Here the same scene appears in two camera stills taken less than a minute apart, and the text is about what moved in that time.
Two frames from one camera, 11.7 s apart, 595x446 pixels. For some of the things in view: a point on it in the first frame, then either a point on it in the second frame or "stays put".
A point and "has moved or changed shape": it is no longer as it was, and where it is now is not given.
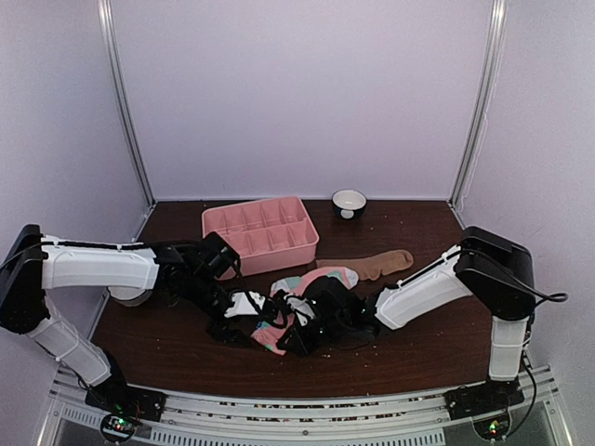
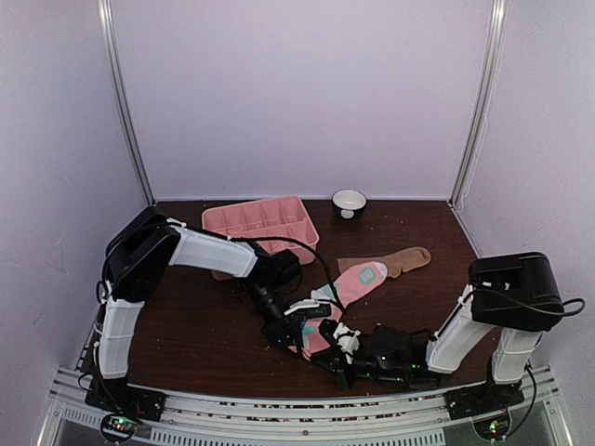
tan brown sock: x=373 y=267 has moved or changed shape
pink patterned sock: x=271 y=335 has moved or changed shape
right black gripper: x=303 y=347 → x=337 y=365
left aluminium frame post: x=109 y=32 stays put
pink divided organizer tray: x=267 y=235 stays put
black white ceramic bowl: x=349 y=203 stays put
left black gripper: x=221 y=332 → x=281 y=329
